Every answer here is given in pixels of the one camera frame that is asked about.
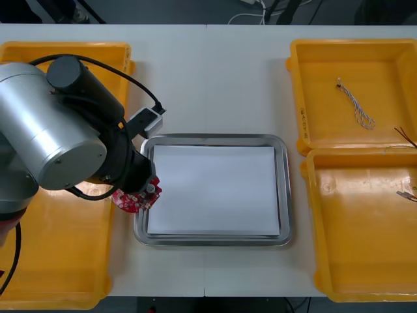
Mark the steel tray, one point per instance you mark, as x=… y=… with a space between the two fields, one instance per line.
x=286 y=195

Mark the black chair base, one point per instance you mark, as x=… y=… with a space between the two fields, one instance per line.
x=286 y=9
x=32 y=9

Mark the white sheet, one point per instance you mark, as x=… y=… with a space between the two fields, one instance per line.
x=211 y=189

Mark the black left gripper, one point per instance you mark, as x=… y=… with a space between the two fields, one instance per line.
x=141 y=169

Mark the silver-black left robot arm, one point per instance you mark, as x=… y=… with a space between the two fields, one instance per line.
x=49 y=130

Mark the yellow-orange plastic bin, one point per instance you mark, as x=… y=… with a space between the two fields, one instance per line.
x=107 y=52
x=358 y=244
x=65 y=244

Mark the yellow-orange bin with handwriting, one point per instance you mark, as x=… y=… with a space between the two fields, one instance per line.
x=325 y=124

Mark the round red circuit board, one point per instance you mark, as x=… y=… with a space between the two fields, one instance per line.
x=130 y=203

